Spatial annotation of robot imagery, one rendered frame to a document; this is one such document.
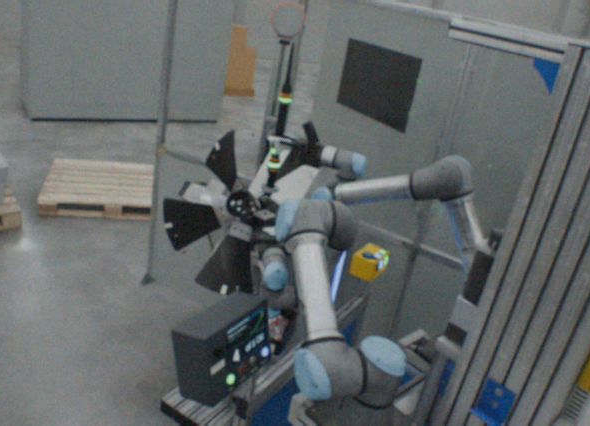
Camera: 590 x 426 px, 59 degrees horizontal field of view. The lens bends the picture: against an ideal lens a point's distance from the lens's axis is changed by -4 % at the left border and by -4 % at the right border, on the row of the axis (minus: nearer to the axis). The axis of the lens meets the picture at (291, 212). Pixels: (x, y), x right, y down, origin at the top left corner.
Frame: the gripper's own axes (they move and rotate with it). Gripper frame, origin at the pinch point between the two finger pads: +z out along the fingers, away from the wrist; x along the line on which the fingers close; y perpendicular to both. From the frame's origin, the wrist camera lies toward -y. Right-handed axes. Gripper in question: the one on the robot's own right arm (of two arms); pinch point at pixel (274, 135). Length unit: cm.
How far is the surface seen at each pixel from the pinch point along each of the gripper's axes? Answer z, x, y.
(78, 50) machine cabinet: 409, 343, 61
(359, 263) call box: -40, 15, 46
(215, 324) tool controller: -25, -81, 26
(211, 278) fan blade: 7, -22, 53
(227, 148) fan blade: 25.3, 14.1, 14.9
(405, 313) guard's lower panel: -61, 61, 88
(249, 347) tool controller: -32, -73, 35
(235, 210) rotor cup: 8.8, -5.3, 31.5
